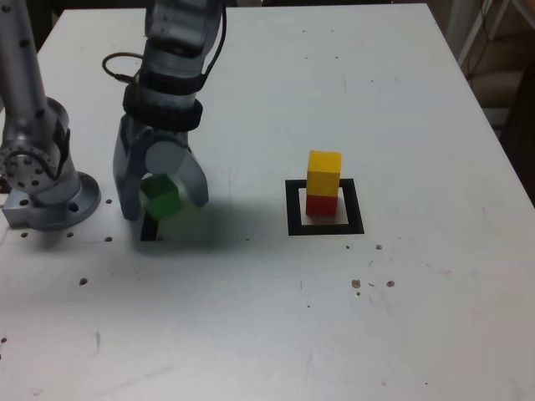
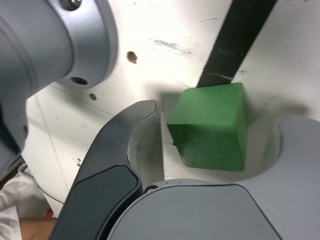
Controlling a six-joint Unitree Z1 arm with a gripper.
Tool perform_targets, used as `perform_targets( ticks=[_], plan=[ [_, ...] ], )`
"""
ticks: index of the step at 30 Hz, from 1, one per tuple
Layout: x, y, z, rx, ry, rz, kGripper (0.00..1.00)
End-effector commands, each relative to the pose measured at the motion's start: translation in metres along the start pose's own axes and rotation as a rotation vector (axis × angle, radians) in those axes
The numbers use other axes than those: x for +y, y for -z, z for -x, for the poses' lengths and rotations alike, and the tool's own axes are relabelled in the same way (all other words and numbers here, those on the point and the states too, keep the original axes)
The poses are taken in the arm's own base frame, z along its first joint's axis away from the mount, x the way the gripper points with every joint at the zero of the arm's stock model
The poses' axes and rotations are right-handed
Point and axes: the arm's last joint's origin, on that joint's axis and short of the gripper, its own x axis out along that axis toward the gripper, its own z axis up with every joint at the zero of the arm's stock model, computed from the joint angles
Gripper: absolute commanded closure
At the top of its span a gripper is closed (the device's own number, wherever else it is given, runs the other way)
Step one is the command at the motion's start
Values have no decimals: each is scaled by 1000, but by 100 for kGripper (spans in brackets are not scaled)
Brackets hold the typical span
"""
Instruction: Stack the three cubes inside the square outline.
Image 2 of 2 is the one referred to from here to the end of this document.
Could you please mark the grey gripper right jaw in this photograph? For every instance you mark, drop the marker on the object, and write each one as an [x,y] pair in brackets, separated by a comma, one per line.
[200,215]

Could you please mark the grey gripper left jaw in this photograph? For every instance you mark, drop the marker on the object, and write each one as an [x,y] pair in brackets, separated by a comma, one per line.
[100,175]

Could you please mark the green cube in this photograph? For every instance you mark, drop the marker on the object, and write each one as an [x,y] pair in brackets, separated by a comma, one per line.
[207,125]

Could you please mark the white cloth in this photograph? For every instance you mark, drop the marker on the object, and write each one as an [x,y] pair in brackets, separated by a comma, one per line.
[15,200]

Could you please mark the black tape strip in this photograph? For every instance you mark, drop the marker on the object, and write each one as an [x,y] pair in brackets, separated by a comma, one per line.
[235,45]

